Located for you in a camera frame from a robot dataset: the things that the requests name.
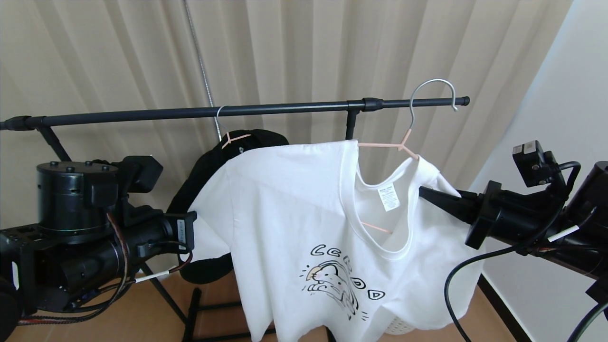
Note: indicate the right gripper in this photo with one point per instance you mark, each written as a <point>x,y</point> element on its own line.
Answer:
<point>503,218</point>

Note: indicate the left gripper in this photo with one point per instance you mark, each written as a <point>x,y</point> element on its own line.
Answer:
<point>180,232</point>

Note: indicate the black shorts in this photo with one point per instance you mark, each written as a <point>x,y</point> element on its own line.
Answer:
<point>204,166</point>

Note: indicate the white printed tank top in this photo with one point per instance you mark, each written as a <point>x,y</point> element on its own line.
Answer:
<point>285,213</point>

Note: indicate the pink clothes hanger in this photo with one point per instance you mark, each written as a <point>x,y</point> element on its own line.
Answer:
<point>235,138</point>
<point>380,144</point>

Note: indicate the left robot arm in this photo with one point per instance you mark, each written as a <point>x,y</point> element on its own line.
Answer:
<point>71,204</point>

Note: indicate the black clothes rack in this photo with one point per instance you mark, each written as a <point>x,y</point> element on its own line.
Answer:
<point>142,114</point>

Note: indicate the white laundry basket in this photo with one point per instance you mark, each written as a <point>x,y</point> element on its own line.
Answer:
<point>399,327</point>

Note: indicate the beige curtain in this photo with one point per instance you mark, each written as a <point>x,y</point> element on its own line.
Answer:
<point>118,52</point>

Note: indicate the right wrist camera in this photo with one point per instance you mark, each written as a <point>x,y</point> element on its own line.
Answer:
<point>532,161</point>

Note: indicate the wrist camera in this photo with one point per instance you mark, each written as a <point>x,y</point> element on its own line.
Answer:
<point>142,173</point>
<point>532,161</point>

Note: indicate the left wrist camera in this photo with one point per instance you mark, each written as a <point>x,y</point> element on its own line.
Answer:
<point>142,173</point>

